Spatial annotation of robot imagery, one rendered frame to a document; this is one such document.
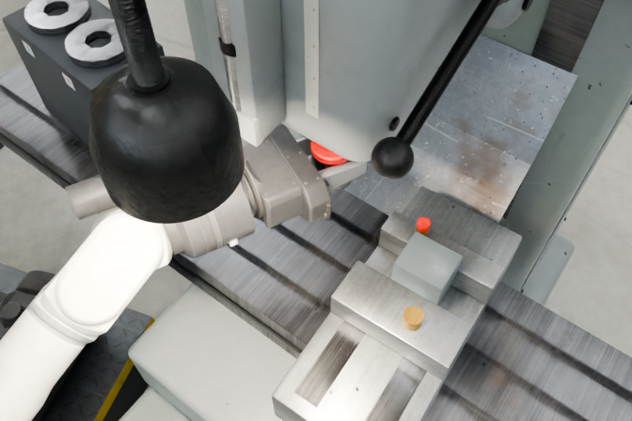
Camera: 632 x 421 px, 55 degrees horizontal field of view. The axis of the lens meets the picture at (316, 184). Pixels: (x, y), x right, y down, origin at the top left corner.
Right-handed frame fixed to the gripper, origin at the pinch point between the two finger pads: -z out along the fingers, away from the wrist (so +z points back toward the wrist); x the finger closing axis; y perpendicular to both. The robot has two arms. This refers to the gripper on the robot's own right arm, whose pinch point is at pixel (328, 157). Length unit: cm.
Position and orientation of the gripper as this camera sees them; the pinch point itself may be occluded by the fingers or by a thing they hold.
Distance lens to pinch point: 67.3
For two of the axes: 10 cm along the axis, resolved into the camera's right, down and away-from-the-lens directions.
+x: -4.8, -7.0, 5.3
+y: -0.1, 6.1, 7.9
